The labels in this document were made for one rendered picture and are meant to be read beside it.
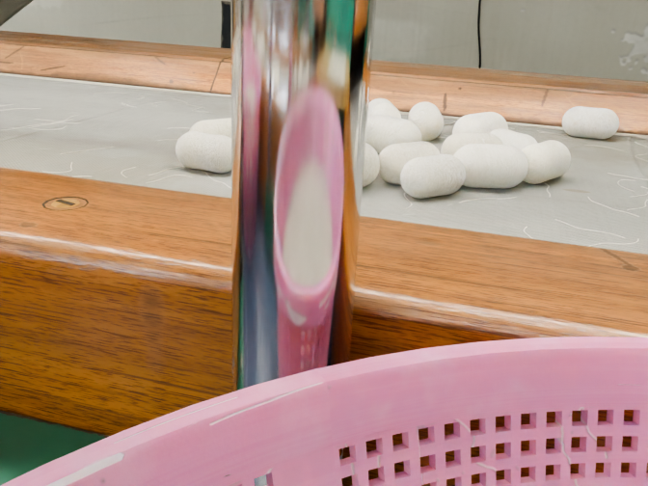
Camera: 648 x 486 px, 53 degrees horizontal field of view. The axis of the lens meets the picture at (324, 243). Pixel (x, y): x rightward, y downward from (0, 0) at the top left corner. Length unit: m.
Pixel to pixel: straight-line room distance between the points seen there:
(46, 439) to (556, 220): 0.20
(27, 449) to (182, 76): 0.41
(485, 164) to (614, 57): 2.12
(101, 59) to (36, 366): 0.43
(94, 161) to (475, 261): 0.22
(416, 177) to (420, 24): 2.12
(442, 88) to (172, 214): 0.35
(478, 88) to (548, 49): 1.89
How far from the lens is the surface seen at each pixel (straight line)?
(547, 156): 0.32
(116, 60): 0.59
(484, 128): 0.37
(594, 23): 2.40
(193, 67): 0.55
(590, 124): 0.45
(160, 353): 0.16
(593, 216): 0.30
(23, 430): 0.19
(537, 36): 2.38
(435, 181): 0.28
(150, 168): 0.32
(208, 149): 0.30
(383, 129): 0.35
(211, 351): 0.16
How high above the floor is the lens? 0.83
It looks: 22 degrees down
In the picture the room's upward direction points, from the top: 3 degrees clockwise
